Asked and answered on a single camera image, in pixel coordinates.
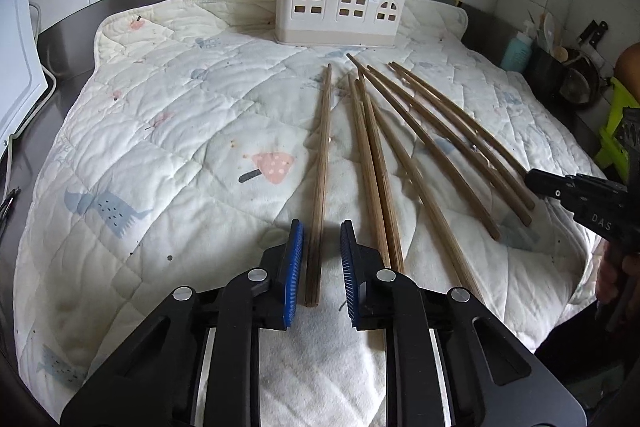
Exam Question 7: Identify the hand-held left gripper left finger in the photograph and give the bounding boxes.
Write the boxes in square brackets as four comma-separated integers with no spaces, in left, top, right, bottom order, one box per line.
[60,219,305,427]

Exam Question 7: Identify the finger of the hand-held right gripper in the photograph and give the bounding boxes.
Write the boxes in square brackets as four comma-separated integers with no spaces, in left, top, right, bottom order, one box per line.
[524,168,583,210]

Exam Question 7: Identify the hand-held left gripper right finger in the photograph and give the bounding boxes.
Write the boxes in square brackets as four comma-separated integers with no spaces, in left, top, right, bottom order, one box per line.
[340,220,588,427]

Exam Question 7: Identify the long bamboo chopstick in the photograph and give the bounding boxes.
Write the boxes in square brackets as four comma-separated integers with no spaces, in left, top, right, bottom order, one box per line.
[304,63,333,309]

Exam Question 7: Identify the group of wooden chopsticks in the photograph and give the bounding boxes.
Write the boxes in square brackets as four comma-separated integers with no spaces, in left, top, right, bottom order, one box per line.
[346,53,537,305]

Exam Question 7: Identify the person's right hand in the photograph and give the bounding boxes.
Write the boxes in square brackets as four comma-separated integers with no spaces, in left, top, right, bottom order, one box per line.
[595,247,640,308]

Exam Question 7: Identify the dark cooking pan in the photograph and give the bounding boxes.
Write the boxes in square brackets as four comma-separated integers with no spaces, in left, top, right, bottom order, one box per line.
[560,49,601,108]

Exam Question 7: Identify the dark utensil pot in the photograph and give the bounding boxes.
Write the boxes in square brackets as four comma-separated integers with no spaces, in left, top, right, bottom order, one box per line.
[527,42,566,100]

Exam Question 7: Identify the teal pump bottle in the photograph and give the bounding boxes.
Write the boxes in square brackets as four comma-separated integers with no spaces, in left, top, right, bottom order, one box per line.
[501,21,536,72]

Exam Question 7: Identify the brown rounded object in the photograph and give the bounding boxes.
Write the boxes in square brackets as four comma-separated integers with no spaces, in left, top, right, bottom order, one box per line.
[614,42,640,80]

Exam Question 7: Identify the dishes at right edge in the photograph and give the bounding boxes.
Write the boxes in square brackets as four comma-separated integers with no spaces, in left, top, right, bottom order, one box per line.
[542,11,558,52]

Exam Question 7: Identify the white quilted printed blanket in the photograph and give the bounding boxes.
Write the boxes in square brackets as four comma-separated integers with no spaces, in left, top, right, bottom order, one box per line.
[15,0,608,427]

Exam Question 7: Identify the black metal tool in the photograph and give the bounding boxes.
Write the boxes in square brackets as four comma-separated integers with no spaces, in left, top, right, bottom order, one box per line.
[0,188,21,233]

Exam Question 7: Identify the white board at left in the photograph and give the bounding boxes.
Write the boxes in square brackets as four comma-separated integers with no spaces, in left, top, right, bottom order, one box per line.
[0,0,57,140]

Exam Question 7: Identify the black-handled knife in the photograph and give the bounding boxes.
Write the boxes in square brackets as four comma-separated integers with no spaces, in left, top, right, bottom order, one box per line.
[579,21,609,54]

